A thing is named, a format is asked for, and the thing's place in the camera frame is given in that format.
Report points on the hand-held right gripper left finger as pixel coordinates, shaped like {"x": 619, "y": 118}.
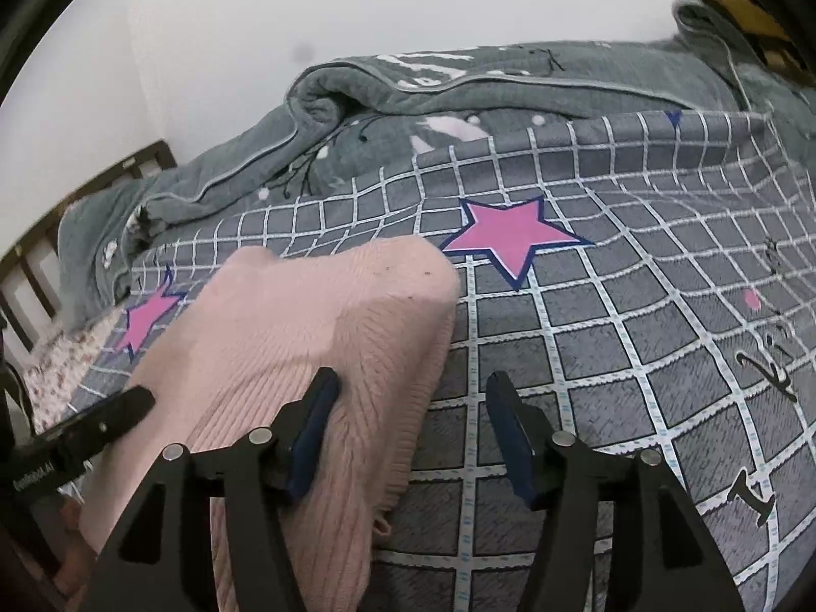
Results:
{"x": 312, "y": 440}

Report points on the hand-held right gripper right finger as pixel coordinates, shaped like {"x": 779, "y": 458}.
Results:
{"x": 510, "y": 440}

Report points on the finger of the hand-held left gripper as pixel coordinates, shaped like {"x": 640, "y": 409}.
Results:
{"x": 121, "y": 411}

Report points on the pink knitted sweater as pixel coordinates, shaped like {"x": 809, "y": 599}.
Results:
{"x": 287, "y": 331}

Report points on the brown clothes pile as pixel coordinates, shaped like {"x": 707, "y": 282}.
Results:
{"x": 758, "y": 25}

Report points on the person's left hand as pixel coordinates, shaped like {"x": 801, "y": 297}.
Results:
{"x": 71, "y": 570}

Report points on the floral bed sheet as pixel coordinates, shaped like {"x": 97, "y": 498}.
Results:
{"x": 64, "y": 357}

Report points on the grey checked star blanket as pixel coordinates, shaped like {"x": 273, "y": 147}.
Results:
{"x": 605, "y": 331}

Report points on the dark wooden headboard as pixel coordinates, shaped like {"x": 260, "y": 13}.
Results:
{"x": 146, "y": 156}

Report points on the grey-green printed quilt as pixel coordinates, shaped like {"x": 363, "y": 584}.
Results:
{"x": 510, "y": 83}

